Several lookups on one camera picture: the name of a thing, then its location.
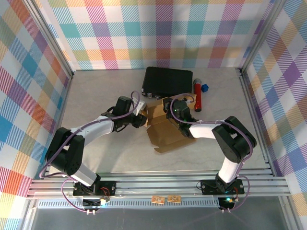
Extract brown cardboard paper box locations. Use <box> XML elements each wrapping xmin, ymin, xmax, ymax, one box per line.
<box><xmin>140</xmin><ymin>92</ymin><xmax>198</xmax><ymax>154</ymax></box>

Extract red glitter microphone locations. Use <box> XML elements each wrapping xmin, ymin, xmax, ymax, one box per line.
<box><xmin>193</xmin><ymin>78</ymin><xmax>203</xmax><ymax>113</ymax></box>

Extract black briefcase with metal latches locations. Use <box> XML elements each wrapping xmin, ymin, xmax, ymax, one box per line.
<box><xmin>141</xmin><ymin>66</ymin><xmax>194</xmax><ymax>100</ymax></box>

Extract black electronics module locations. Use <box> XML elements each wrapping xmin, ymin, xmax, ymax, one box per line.
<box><xmin>83</xmin><ymin>196</ymin><xmax>108</xmax><ymax>215</ymax></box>
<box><xmin>217</xmin><ymin>196</ymin><xmax>237</xmax><ymax>213</ymax></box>

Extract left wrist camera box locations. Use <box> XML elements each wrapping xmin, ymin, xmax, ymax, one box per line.
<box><xmin>114</xmin><ymin>94</ymin><xmax>147</xmax><ymax>116</ymax></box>

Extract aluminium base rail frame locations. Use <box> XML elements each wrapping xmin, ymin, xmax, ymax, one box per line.
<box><xmin>26</xmin><ymin>170</ymin><xmax>292</xmax><ymax>199</ymax></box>

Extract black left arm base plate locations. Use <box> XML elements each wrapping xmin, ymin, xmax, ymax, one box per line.
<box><xmin>72</xmin><ymin>181</ymin><xmax>117</xmax><ymax>197</ymax></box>

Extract aluminium side rail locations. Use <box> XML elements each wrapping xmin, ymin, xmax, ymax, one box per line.
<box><xmin>236</xmin><ymin>68</ymin><xmax>276</xmax><ymax>178</ymax></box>

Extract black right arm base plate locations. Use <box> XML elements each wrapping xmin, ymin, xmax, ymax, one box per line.
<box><xmin>200</xmin><ymin>178</ymin><xmax>245</xmax><ymax>195</ymax></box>

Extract white slotted cable duct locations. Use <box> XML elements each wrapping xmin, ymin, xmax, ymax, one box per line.
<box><xmin>35</xmin><ymin>200</ymin><xmax>223</xmax><ymax>209</ymax></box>

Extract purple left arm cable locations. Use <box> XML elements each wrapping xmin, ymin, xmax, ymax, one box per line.
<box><xmin>39</xmin><ymin>91</ymin><xmax>141</xmax><ymax>213</ymax></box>

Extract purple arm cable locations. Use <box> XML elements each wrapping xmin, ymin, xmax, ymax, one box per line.
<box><xmin>39</xmin><ymin>91</ymin><xmax>141</xmax><ymax>213</ymax></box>
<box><xmin>166</xmin><ymin>93</ymin><xmax>256</xmax><ymax>213</ymax></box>

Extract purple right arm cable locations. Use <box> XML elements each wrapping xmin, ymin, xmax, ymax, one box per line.
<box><xmin>166</xmin><ymin>93</ymin><xmax>256</xmax><ymax>213</ymax></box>

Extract aluminium corner post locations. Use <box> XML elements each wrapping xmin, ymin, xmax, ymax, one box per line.
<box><xmin>24</xmin><ymin>0</ymin><xmax>75</xmax><ymax>79</ymax></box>
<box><xmin>236</xmin><ymin>0</ymin><xmax>288</xmax><ymax>75</ymax></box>

